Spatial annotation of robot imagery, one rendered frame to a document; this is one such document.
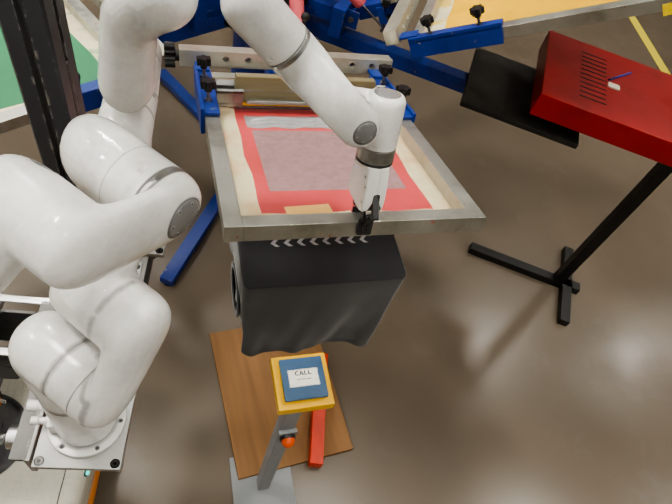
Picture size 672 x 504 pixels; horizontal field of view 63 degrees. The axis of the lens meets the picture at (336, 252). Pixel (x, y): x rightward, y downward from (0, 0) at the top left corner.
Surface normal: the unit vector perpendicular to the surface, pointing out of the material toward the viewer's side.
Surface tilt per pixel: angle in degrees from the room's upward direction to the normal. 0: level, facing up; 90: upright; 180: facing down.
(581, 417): 0
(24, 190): 9
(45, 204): 7
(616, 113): 0
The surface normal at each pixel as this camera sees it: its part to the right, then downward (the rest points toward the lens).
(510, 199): 0.20, -0.58
